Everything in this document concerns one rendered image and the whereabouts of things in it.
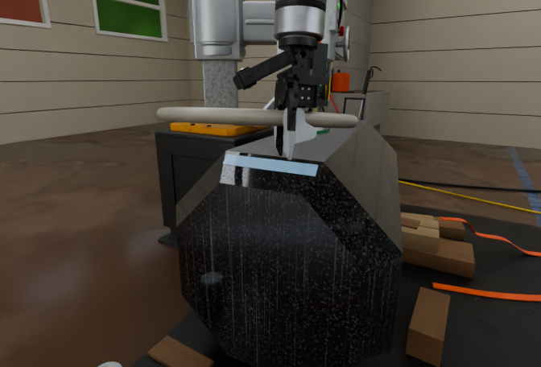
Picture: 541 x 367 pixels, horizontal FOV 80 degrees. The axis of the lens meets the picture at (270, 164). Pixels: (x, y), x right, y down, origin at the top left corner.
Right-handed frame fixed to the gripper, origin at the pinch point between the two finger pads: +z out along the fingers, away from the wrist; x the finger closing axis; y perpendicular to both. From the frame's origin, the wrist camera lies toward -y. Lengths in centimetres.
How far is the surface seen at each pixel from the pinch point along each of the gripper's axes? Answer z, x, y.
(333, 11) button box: -46, 60, 36
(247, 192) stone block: 16.7, 34.2, 0.4
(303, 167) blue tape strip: 7.9, 28.6, 15.6
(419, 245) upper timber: 63, 87, 110
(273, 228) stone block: 26.6, 29.6, 7.6
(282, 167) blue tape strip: 8.7, 32.1, 10.4
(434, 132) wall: 12, 420, 405
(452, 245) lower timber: 64, 87, 133
